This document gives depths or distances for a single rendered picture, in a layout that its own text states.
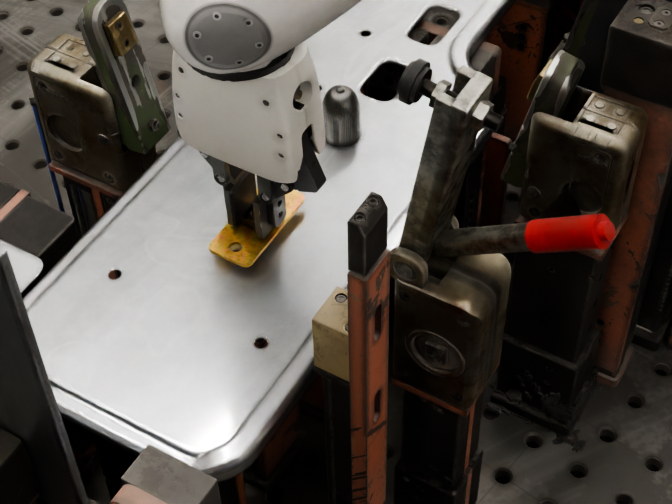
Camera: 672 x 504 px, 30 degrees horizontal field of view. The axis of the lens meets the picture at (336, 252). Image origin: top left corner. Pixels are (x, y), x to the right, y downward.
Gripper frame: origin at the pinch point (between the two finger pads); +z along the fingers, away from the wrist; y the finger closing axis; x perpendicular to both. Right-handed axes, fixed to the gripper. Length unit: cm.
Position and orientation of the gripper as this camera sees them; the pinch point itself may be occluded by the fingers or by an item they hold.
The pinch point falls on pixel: (254, 201)
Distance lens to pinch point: 93.7
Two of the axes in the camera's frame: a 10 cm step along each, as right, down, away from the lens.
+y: -8.6, -3.7, 3.5
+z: 0.2, 6.6, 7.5
